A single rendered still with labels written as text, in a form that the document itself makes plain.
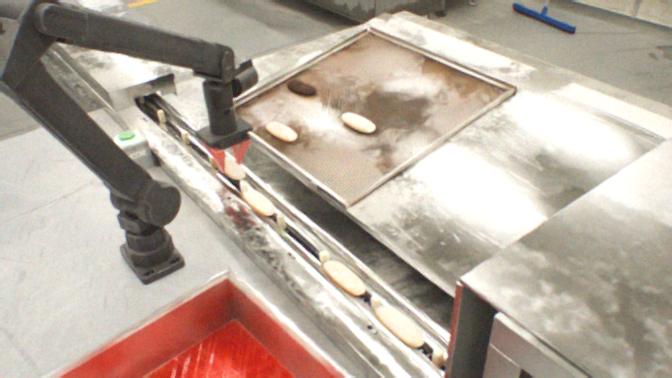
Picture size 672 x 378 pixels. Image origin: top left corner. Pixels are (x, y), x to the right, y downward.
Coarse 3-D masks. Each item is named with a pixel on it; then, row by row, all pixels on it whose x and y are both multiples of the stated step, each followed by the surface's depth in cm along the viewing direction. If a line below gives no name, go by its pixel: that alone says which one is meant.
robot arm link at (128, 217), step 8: (120, 200) 102; (128, 200) 101; (120, 208) 104; (128, 208) 102; (136, 208) 101; (120, 216) 104; (128, 216) 104; (136, 216) 103; (120, 224) 105; (128, 224) 103; (136, 224) 102; (144, 224) 103; (136, 232) 104; (144, 232) 104
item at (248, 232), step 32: (64, 64) 179; (96, 96) 160; (128, 128) 145; (160, 160) 133; (192, 160) 131; (192, 192) 122; (224, 192) 120; (224, 224) 114; (256, 224) 112; (256, 256) 106; (288, 256) 104; (288, 288) 99; (320, 288) 97; (320, 320) 93; (352, 320) 92; (352, 352) 88; (384, 352) 86
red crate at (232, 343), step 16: (208, 336) 95; (224, 336) 95; (240, 336) 95; (192, 352) 92; (208, 352) 92; (224, 352) 92; (240, 352) 92; (256, 352) 92; (160, 368) 90; (176, 368) 90; (192, 368) 90; (208, 368) 90; (224, 368) 90; (240, 368) 89; (256, 368) 89; (272, 368) 89
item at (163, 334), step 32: (192, 288) 90; (224, 288) 92; (160, 320) 86; (192, 320) 90; (224, 320) 96; (256, 320) 89; (288, 320) 84; (96, 352) 81; (128, 352) 84; (160, 352) 88; (288, 352) 85; (320, 352) 79
